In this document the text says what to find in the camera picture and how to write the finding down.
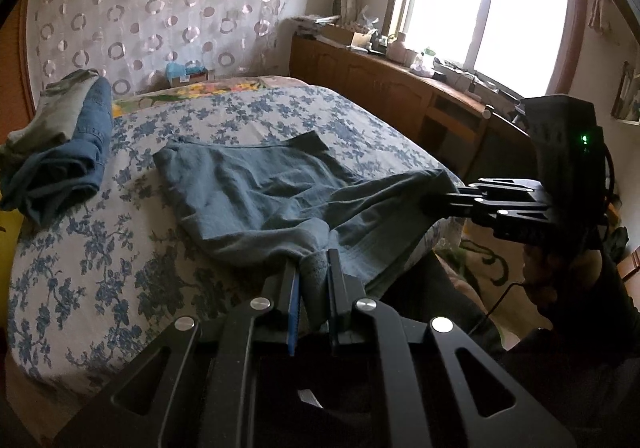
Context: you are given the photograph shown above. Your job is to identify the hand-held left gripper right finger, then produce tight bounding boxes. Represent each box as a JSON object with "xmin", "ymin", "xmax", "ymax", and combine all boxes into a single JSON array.
[{"xmin": 327, "ymin": 248, "xmax": 576, "ymax": 448}]

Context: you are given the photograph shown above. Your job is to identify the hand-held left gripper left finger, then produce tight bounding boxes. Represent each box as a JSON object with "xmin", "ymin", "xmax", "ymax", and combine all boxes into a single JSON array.
[{"xmin": 52, "ymin": 258, "xmax": 301, "ymax": 448}]

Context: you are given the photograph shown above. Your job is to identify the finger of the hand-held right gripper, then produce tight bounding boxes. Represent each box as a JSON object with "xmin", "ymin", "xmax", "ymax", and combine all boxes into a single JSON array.
[
  {"xmin": 450, "ymin": 178, "xmax": 549, "ymax": 202},
  {"xmin": 422, "ymin": 193, "xmax": 553, "ymax": 243}
]

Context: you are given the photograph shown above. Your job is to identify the blue pants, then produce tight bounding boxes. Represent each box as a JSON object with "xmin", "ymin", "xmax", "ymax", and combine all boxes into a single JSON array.
[{"xmin": 152, "ymin": 131, "xmax": 461, "ymax": 291}]

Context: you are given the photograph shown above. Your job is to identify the person's right forearm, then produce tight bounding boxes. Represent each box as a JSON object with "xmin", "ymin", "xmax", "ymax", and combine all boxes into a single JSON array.
[{"xmin": 540, "ymin": 253, "xmax": 640, "ymax": 434}]

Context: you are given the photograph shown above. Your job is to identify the grey-green pants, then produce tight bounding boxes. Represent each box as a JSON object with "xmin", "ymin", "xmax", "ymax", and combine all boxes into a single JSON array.
[{"xmin": 0, "ymin": 68, "xmax": 101, "ymax": 154}]

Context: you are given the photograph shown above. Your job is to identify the person's right hand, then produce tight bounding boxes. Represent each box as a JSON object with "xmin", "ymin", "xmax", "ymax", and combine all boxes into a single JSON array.
[{"xmin": 520, "ymin": 243, "xmax": 603, "ymax": 324}]

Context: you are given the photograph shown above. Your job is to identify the white plastic bag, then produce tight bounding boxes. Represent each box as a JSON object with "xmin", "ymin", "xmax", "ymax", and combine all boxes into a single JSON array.
[{"xmin": 410, "ymin": 47, "xmax": 438, "ymax": 76}]

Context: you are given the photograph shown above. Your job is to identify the wooden-framed window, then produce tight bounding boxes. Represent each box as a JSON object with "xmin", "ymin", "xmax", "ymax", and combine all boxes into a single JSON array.
[{"xmin": 385, "ymin": 0, "xmax": 588, "ymax": 102}]

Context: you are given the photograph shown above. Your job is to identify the pink bottle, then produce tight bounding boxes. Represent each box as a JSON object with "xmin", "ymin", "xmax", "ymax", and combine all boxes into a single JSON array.
[{"xmin": 387, "ymin": 33, "xmax": 407, "ymax": 62}]

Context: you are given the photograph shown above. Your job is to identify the wooden cabinet with counter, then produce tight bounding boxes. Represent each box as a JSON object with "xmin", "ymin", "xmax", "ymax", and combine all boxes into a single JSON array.
[{"xmin": 289, "ymin": 31, "xmax": 541, "ymax": 164}]

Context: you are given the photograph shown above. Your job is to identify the open cardboard box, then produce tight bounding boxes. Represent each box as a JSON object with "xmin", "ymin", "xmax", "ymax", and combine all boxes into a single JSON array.
[{"xmin": 320, "ymin": 23, "xmax": 373, "ymax": 49}]

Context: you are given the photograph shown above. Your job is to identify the small cardboard box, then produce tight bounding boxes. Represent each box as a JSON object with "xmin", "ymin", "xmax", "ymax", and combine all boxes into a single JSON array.
[{"xmin": 167, "ymin": 68, "xmax": 210, "ymax": 88}]

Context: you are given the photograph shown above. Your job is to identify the stack of papers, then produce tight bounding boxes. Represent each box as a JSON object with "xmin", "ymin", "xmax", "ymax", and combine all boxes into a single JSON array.
[{"xmin": 292, "ymin": 14, "xmax": 341, "ymax": 26}]

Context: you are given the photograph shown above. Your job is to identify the light blue bag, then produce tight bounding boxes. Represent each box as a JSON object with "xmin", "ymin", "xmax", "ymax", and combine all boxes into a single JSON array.
[{"xmin": 165, "ymin": 61, "xmax": 201, "ymax": 79}]

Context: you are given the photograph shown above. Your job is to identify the blue denim jeans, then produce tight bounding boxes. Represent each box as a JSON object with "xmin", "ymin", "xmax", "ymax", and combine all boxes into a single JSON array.
[{"xmin": 0, "ymin": 76, "xmax": 113, "ymax": 224}]

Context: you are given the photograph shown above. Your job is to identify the yellow cloth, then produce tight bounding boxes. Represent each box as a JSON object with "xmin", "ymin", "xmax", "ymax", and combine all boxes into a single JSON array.
[{"xmin": 0, "ymin": 193, "xmax": 23, "ymax": 279}]

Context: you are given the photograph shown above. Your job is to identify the circle-patterned curtain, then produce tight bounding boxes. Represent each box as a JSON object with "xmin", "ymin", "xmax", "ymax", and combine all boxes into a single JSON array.
[{"xmin": 25, "ymin": 0, "xmax": 301, "ymax": 99}]

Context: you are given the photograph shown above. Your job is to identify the wooden wardrobe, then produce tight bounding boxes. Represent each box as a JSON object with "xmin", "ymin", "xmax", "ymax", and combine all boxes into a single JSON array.
[{"xmin": 0, "ymin": 0, "xmax": 38, "ymax": 144}]

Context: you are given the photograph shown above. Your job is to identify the small wall shelf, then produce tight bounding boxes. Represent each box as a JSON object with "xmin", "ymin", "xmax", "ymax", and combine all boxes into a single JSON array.
[{"xmin": 610, "ymin": 61, "xmax": 640, "ymax": 124}]

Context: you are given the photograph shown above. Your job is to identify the black cable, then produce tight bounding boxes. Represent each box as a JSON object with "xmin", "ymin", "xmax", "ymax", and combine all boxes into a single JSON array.
[{"xmin": 467, "ymin": 281, "xmax": 531, "ymax": 336}]

